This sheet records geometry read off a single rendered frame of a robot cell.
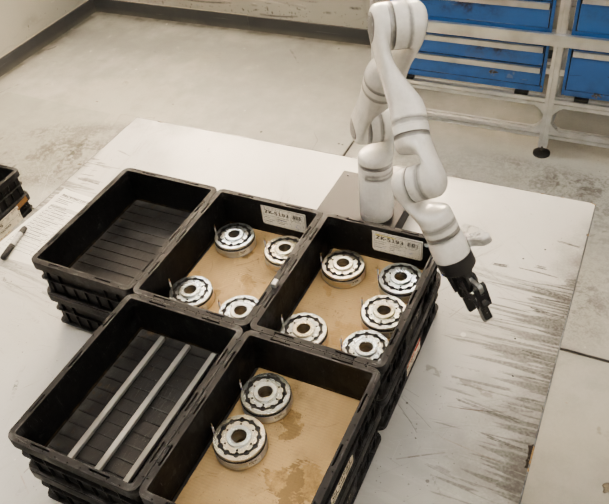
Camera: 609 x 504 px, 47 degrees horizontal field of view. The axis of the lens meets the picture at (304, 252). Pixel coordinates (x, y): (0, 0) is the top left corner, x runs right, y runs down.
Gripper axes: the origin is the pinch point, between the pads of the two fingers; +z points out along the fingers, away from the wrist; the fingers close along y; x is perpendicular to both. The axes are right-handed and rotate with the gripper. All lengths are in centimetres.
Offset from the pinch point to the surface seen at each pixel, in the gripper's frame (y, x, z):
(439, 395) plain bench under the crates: -5.7, -14.6, 17.3
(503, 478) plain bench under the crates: 15.3, -15.2, 26.3
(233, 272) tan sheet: -42, -38, -20
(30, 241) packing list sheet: -97, -84, -41
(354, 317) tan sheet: -17.6, -21.0, -4.3
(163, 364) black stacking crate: -23, -62, -17
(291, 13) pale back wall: -331, 83, -36
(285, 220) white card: -46, -20, -23
